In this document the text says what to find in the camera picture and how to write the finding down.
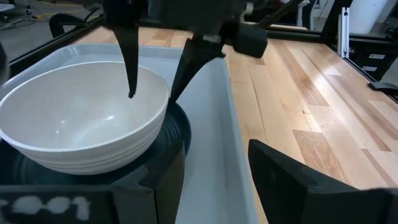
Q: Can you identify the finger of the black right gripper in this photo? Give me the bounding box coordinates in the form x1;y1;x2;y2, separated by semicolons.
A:
168;37;226;106
112;26;140;100

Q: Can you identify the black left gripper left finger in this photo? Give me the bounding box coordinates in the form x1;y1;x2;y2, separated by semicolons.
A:
0;142;187;224

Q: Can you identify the dark teal plate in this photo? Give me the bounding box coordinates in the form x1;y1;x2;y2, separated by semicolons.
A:
0;101;193;187

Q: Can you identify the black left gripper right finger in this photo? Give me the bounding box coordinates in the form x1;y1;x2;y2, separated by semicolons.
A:
248;138;398;224

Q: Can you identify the white ribbed bowl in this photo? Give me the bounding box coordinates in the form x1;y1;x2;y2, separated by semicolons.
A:
0;60;170;176

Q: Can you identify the black curved cable clip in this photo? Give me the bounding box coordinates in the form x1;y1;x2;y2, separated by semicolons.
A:
49;14;94;38

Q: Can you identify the grey plastic tray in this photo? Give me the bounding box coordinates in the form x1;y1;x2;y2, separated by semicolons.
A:
0;42;261;224

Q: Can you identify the silver aluminium extrusion post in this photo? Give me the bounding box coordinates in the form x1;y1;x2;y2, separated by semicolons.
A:
341;6;351;59

